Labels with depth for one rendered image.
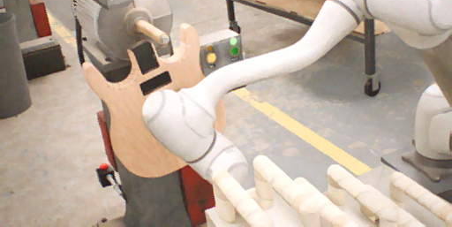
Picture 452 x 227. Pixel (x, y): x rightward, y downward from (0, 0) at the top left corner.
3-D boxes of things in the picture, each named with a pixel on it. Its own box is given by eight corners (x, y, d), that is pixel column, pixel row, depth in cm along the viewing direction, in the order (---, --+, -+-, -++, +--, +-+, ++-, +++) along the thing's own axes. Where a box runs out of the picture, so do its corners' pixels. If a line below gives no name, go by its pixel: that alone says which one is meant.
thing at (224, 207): (215, 217, 108) (209, 177, 104) (230, 212, 109) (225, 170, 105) (222, 226, 105) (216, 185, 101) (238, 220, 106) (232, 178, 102)
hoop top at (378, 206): (324, 176, 116) (323, 164, 115) (337, 172, 117) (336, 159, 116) (387, 229, 99) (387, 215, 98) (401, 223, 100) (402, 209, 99)
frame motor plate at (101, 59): (78, 46, 217) (75, 37, 215) (136, 30, 226) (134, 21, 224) (105, 73, 187) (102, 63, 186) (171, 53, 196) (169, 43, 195)
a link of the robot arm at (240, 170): (234, 145, 144) (201, 116, 137) (266, 170, 132) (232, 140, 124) (206, 177, 144) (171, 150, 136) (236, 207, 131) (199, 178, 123)
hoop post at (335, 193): (326, 208, 119) (324, 170, 115) (338, 203, 120) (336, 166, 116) (335, 216, 117) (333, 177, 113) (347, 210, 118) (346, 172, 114)
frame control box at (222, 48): (169, 97, 219) (158, 34, 208) (219, 81, 227) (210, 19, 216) (197, 120, 199) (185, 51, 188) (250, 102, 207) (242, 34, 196)
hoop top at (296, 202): (250, 169, 107) (248, 154, 106) (265, 164, 108) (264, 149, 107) (306, 225, 90) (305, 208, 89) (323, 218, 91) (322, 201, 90)
